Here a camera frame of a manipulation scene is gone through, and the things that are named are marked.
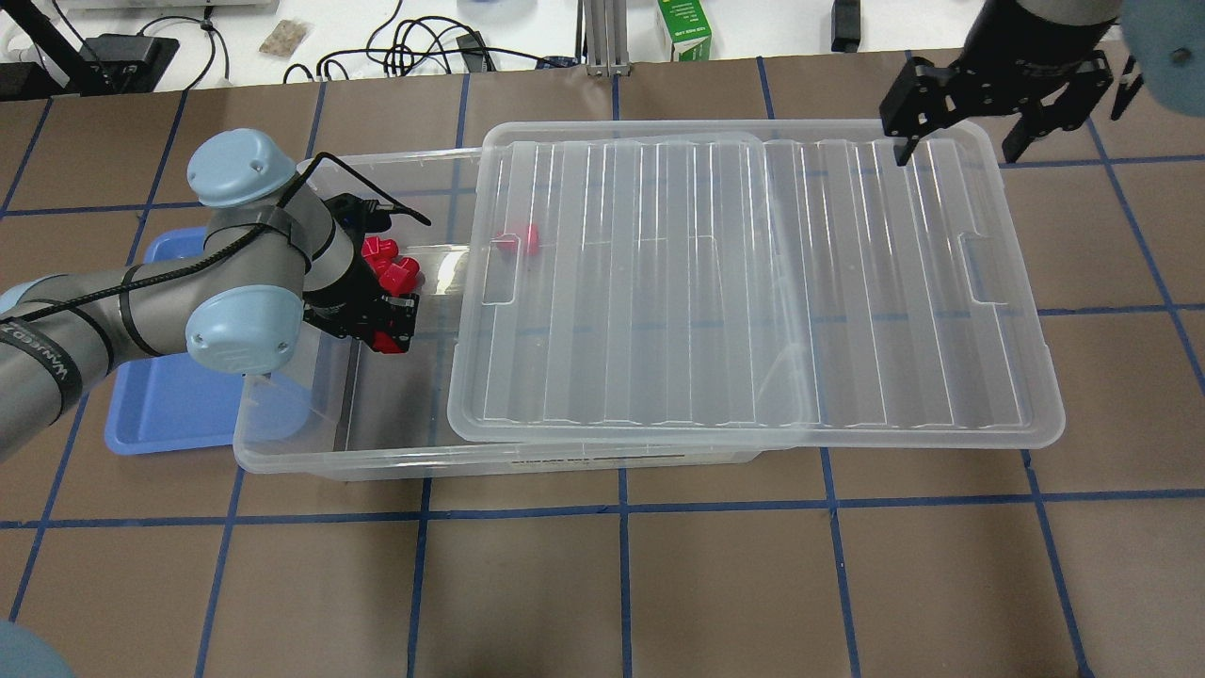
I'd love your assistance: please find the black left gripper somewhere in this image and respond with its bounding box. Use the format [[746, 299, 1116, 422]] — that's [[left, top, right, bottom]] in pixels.
[[304, 193, 419, 348]]

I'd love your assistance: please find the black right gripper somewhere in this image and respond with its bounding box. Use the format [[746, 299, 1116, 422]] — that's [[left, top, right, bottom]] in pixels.
[[878, 1, 1119, 167]]

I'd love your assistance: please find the red block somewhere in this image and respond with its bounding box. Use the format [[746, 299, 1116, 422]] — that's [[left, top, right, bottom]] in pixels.
[[369, 331, 410, 355], [490, 222, 539, 258], [359, 236, 400, 271], [374, 257, 422, 297]]

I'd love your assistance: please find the clear plastic box lid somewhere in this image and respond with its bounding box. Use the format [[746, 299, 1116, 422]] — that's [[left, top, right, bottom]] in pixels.
[[447, 120, 1066, 450]]

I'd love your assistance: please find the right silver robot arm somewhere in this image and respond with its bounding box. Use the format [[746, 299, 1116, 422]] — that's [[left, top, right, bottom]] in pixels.
[[878, 1, 1204, 166]]

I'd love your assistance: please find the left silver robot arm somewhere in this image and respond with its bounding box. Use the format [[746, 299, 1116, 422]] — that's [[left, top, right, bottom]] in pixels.
[[1, 128, 431, 459]]

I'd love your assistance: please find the clear plastic storage box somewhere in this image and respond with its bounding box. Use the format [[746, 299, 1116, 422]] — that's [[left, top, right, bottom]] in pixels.
[[235, 120, 819, 481]]

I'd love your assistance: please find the green white carton box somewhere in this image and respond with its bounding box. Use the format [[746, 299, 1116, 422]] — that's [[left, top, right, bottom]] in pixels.
[[654, 0, 715, 63]]

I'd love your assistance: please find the blue plastic tray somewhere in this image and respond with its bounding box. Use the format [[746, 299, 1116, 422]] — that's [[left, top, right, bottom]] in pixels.
[[104, 223, 304, 455]]

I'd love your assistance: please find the bag of snacks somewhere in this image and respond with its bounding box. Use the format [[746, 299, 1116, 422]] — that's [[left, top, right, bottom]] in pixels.
[[259, 19, 310, 57]]

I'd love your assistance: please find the black power adapter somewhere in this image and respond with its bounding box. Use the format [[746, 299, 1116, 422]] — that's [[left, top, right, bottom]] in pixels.
[[457, 31, 498, 73]]

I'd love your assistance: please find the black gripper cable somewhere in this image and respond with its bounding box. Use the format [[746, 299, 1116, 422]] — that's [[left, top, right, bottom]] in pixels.
[[28, 151, 433, 326]]

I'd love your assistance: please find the aluminium frame post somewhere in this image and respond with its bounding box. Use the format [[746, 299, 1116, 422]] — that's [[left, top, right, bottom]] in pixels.
[[577, 0, 631, 77]]

